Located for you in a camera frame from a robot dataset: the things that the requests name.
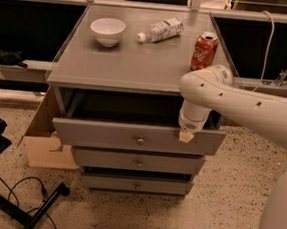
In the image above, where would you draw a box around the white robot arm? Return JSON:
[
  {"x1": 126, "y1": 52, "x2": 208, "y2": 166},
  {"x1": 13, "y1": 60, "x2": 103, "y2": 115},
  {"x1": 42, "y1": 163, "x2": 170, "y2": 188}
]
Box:
[{"x1": 178, "y1": 65, "x2": 287, "y2": 229}]

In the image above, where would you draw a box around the grey bottom drawer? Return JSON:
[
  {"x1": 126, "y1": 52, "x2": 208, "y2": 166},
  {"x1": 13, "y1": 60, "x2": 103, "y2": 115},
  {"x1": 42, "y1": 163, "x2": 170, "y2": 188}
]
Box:
[{"x1": 81, "y1": 174, "x2": 194, "y2": 195}]

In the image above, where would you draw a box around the white hanging cable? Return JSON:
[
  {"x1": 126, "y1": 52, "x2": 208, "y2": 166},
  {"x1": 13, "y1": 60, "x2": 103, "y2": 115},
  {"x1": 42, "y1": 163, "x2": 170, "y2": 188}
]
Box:
[{"x1": 251, "y1": 9, "x2": 277, "y2": 94}]

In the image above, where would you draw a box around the black cloth on ledge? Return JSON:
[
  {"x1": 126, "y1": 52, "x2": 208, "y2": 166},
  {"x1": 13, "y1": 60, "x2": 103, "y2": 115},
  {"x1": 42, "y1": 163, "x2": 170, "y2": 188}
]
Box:
[{"x1": 0, "y1": 50, "x2": 27, "y2": 68}]

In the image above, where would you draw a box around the black stand base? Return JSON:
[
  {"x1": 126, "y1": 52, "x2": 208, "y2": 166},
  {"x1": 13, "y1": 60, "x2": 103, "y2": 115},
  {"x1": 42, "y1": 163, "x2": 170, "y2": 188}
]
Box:
[{"x1": 0, "y1": 176, "x2": 71, "y2": 229}]

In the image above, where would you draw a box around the black cable on floor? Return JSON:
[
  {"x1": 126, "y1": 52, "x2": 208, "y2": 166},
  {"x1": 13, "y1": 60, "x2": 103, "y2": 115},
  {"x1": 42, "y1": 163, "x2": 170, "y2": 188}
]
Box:
[{"x1": 0, "y1": 165, "x2": 66, "y2": 229}]

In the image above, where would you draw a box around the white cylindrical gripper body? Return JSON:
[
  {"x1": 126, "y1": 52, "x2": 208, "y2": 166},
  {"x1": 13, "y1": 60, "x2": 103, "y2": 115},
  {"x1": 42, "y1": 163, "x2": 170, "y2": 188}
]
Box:
[{"x1": 178, "y1": 100, "x2": 210, "y2": 133}]

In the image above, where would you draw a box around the white ceramic bowl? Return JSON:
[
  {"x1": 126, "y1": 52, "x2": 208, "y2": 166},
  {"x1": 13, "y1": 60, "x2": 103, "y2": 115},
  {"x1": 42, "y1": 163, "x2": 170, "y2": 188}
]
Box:
[{"x1": 90, "y1": 18, "x2": 126, "y2": 47}]

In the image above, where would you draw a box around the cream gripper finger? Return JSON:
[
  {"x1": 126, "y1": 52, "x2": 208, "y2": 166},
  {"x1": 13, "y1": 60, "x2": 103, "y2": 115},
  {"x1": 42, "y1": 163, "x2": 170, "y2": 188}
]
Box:
[{"x1": 179, "y1": 130, "x2": 194, "y2": 143}]

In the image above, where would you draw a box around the orange soda can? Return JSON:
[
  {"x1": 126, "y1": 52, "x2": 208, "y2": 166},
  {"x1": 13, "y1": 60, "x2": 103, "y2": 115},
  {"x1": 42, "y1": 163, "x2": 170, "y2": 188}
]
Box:
[{"x1": 191, "y1": 32, "x2": 218, "y2": 71}]

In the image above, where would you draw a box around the grey top drawer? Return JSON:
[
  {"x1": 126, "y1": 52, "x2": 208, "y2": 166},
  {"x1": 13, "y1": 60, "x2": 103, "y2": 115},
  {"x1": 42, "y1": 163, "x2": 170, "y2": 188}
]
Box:
[{"x1": 53, "y1": 90, "x2": 225, "y2": 156}]

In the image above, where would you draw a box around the open cardboard box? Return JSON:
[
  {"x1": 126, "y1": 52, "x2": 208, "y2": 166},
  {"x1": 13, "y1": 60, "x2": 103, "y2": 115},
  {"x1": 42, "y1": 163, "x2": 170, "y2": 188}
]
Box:
[{"x1": 22, "y1": 87, "x2": 78, "y2": 170}]

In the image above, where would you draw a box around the clear plastic water bottle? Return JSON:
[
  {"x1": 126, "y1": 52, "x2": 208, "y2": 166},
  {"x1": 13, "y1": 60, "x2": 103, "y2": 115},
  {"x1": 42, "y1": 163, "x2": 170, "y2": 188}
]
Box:
[{"x1": 137, "y1": 17, "x2": 184, "y2": 43}]

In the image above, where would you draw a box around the grey drawer cabinet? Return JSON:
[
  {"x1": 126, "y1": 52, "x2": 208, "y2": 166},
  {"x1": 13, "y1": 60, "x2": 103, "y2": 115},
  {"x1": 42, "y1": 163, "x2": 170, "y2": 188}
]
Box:
[{"x1": 36, "y1": 0, "x2": 249, "y2": 204}]

